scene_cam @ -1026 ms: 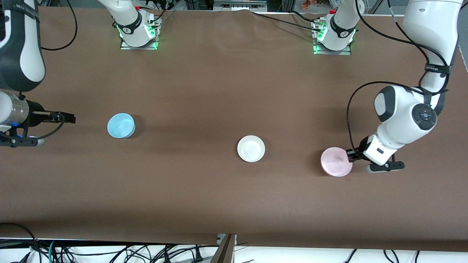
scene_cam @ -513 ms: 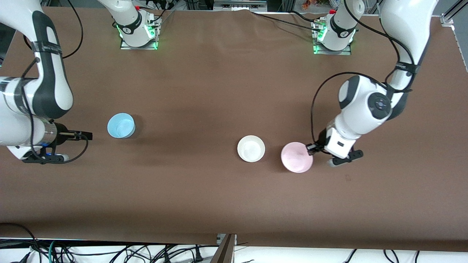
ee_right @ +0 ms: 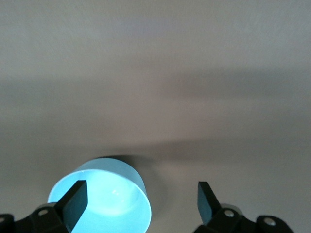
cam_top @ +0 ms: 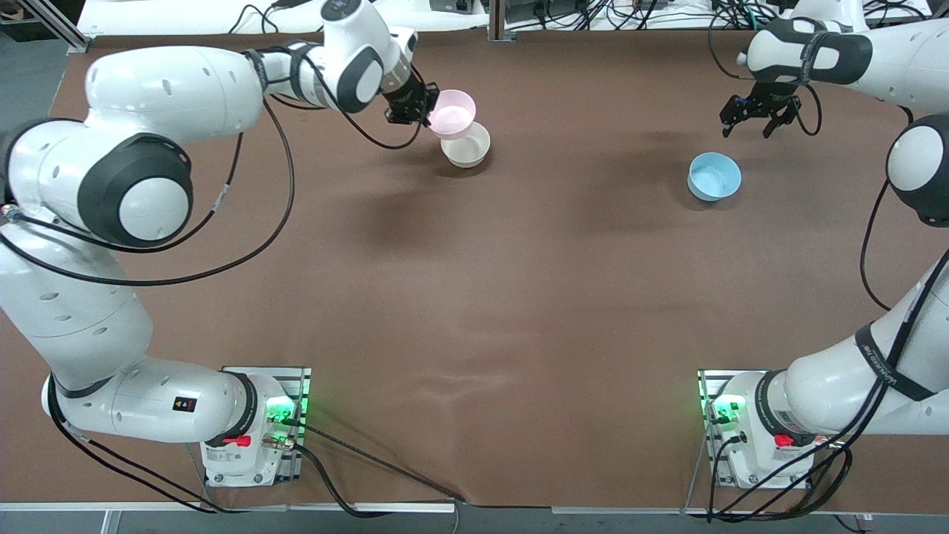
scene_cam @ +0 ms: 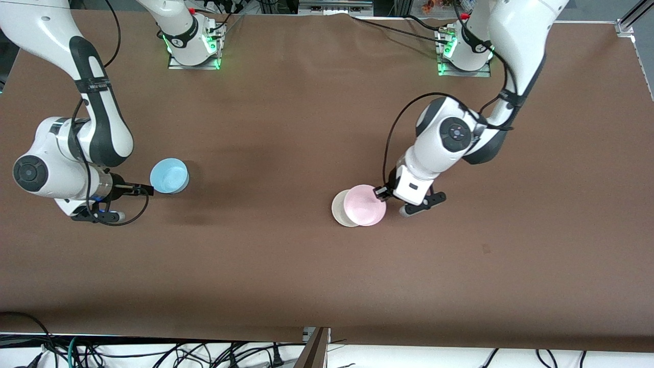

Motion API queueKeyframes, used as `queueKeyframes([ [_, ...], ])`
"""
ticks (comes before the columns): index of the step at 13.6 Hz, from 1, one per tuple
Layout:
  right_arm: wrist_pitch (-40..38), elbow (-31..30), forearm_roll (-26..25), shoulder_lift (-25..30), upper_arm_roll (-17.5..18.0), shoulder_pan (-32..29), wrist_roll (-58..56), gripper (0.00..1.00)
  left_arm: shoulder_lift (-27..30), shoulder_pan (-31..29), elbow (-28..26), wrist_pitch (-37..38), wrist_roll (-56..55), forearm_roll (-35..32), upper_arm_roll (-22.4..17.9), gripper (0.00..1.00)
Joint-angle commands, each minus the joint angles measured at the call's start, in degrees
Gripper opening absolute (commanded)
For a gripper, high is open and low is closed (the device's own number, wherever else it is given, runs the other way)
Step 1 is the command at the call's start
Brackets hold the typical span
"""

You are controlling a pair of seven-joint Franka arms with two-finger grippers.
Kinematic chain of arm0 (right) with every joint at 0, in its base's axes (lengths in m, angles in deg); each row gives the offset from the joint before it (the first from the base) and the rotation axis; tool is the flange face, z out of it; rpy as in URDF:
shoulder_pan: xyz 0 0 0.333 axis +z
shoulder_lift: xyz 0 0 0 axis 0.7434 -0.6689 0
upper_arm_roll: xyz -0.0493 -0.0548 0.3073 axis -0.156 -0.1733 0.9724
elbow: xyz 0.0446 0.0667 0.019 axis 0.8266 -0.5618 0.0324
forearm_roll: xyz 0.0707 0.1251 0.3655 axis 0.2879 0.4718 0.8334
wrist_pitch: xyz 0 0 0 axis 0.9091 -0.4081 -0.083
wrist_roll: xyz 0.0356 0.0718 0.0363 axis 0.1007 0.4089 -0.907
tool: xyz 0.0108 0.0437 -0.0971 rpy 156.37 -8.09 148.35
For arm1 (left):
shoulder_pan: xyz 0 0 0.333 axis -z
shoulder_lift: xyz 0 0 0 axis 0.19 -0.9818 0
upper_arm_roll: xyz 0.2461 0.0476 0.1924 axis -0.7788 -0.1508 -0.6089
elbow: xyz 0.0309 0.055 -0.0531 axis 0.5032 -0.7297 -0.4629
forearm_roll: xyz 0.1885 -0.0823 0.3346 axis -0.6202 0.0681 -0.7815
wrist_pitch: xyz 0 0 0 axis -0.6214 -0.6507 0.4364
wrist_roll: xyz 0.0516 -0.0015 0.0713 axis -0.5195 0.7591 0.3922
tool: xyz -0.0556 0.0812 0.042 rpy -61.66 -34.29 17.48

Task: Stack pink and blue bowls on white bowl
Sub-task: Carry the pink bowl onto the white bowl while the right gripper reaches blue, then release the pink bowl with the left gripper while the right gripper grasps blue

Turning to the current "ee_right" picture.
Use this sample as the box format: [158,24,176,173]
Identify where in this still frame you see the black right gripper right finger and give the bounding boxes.
[194,181,296,233]

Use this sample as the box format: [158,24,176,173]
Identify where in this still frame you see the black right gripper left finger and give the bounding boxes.
[0,180,88,233]

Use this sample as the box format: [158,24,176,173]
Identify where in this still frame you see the light blue plastic bowl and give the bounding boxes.
[47,157,153,233]

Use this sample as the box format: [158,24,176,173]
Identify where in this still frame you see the brown table cover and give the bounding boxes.
[0,0,311,233]

